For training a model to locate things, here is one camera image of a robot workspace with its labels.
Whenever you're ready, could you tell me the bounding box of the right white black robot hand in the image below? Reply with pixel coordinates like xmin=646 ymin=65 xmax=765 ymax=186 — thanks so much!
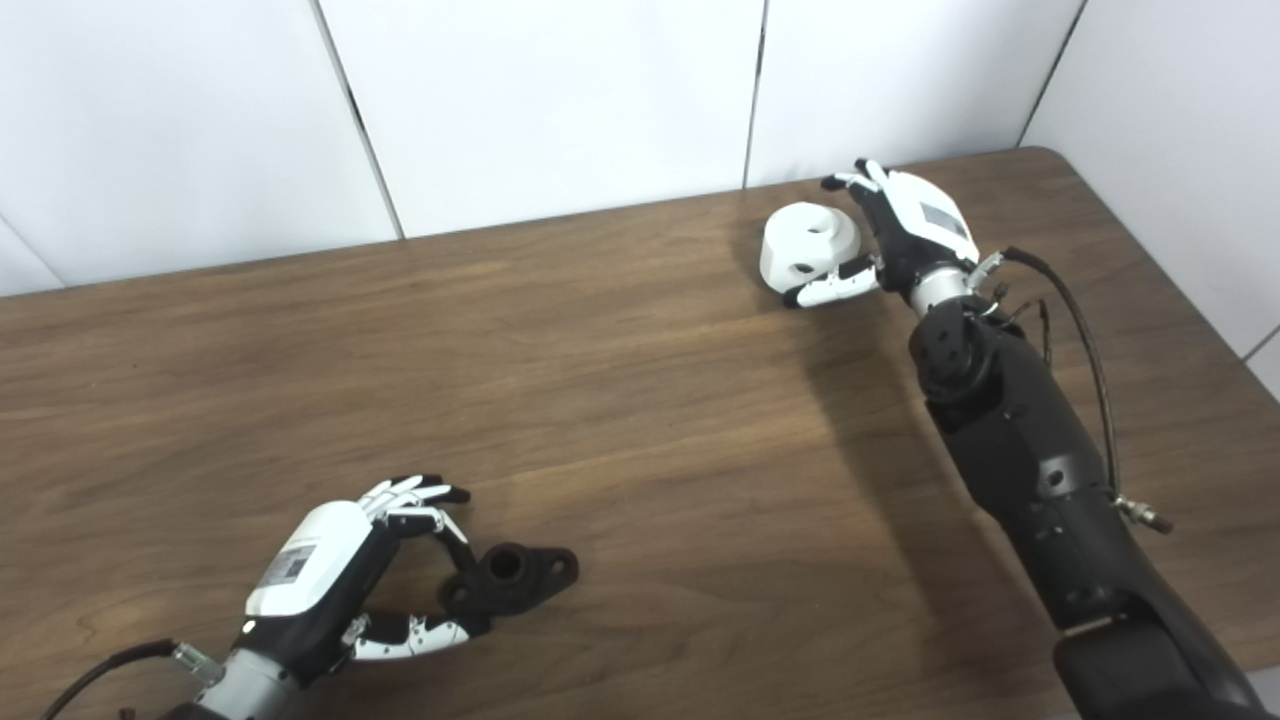
xmin=782 ymin=158 xmax=983 ymax=311

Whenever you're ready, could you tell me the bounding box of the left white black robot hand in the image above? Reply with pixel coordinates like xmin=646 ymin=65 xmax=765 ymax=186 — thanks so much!
xmin=243 ymin=474 xmax=493 ymax=691

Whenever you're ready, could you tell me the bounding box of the round white plastic piece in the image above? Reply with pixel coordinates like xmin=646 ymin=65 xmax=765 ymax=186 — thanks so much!
xmin=759 ymin=202 xmax=869 ymax=299

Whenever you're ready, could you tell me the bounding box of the black plastic holder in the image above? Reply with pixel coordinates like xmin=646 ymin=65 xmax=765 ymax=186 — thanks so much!
xmin=440 ymin=543 xmax=580 ymax=618

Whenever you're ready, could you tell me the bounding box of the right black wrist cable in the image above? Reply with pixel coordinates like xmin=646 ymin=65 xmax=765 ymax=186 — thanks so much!
xmin=965 ymin=247 xmax=1176 ymax=534

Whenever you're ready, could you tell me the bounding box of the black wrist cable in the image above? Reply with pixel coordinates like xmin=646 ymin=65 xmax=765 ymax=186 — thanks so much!
xmin=965 ymin=247 xmax=1176 ymax=534
xmin=40 ymin=640 xmax=216 ymax=720

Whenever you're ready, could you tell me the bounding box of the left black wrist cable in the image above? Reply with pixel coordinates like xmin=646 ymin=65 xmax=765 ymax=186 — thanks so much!
xmin=40 ymin=640 xmax=216 ymax=720

